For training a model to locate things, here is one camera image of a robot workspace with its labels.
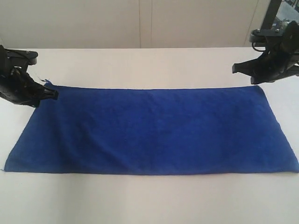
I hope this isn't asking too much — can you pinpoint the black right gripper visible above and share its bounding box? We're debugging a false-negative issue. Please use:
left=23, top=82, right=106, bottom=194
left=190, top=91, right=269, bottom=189
left=232, top=21, right=299, bottom=84

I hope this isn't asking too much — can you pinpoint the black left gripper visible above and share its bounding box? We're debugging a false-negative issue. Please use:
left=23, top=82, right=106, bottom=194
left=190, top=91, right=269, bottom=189
left=0, top=46, right=58, bottom=108

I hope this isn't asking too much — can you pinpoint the blue towel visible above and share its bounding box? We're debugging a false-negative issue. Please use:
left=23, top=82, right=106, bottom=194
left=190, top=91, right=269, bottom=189
left=4, top=83, right=299, bottom=175

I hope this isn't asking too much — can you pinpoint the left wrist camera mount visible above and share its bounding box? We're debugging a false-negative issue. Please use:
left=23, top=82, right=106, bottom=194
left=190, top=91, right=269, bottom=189
left=6, top=49, right=38, bottom=71

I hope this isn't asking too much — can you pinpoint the black window frame post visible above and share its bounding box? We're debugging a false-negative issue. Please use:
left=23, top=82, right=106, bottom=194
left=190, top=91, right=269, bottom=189
left=261, top=0, right=282, bottom=29

